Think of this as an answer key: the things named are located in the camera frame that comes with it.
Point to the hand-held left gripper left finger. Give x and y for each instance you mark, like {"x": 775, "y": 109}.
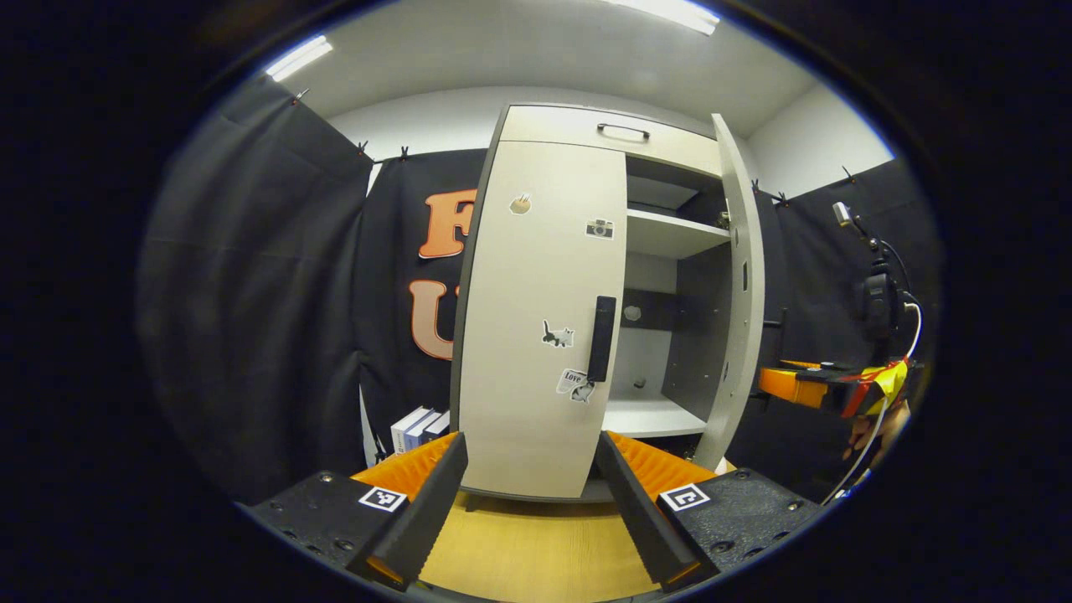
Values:
{"x": 427, "y": 519}

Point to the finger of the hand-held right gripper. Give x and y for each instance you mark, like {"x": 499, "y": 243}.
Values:
{"x": 796, "y": 387}

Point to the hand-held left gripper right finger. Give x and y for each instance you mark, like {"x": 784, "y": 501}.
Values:
{"x": 641, "y": 519}

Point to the beige door black cat sticker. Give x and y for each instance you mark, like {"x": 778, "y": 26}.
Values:
{"x": 741, "y": 335}

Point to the beige double-door shoe cabinet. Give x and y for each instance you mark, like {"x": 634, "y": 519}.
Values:
{"x": 662, "y": 239}

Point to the beige door with camera sticker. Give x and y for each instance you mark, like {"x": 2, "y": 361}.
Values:
{"x": 528, "y": 293}

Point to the beige cabinet drawer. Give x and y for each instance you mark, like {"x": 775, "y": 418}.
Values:
{"x": 569, "y": 126}

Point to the white blue book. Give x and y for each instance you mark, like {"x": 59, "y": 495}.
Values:
{"x": 437, "y": 427}
{"x": 419, "y": 431}
{"x": 404, "y": 429}

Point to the black backdrop cloth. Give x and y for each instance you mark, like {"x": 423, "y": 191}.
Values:
{"x": 251, "y": 293}

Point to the ceiling light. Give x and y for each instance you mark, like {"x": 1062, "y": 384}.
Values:
{"x": 670, "y": 12}
{"x": 299, "y": 57}

